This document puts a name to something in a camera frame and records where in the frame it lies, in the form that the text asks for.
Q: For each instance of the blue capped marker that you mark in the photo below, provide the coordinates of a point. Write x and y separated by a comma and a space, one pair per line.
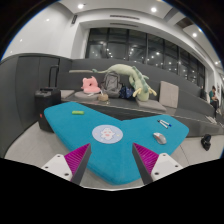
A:
166, 123

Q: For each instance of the seated person in green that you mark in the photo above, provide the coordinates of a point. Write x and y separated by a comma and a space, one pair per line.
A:
213, 98

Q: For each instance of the beige square cushion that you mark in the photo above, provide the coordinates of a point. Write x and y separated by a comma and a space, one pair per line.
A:
169, 94

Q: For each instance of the grey backpack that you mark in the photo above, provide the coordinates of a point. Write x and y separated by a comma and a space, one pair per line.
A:
111, 84

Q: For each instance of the black rolling speaker case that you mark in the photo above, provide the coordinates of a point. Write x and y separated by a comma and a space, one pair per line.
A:
46, 97

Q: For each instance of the small brown basket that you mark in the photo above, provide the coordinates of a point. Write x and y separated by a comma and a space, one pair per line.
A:
103, 97

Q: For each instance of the pink plush toy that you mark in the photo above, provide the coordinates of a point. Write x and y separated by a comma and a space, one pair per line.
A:
90, 85

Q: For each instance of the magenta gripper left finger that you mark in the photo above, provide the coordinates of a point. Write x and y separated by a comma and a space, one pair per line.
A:
77, 161

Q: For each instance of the grey computer mouse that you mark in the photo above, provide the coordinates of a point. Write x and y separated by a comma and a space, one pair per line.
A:
160, 138

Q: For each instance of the grey flat seat cushion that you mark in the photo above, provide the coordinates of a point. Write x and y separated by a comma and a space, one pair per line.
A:
151, 104

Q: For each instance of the white marker pen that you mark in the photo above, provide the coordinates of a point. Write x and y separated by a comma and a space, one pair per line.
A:
162, 124

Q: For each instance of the black object on floor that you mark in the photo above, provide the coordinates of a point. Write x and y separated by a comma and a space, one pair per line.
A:
206, 141

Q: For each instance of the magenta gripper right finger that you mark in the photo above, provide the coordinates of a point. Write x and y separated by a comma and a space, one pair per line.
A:
145, 160

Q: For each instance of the dark blue bag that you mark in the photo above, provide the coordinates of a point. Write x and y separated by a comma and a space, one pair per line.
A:
126, 92

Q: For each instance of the blue boomerang-shaped table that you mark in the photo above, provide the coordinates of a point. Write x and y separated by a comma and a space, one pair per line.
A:
114, 163

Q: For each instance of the round white mouse pad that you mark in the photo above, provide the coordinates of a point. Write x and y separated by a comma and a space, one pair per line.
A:
107, 134

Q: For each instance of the round grey seat cushion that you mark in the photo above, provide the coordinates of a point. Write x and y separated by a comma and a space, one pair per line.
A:
86, 96

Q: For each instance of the green dragon plush toy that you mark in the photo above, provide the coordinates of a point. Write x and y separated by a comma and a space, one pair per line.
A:
137, 80

